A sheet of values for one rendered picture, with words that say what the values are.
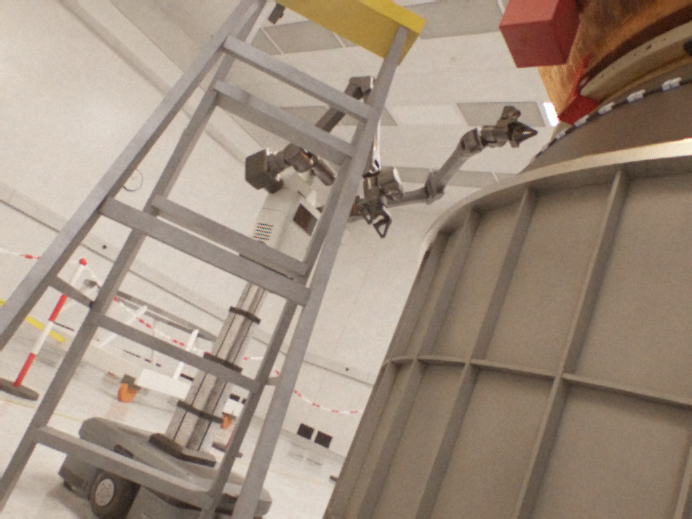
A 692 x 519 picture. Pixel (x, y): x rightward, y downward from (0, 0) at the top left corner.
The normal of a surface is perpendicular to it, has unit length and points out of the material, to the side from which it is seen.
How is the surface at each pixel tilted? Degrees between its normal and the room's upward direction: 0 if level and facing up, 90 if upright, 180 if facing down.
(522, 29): 180
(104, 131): 90
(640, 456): 90
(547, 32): 180
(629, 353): 90
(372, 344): 90
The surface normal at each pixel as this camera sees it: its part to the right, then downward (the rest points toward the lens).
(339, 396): -0.51, -0.42
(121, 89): 0.77, 0.16
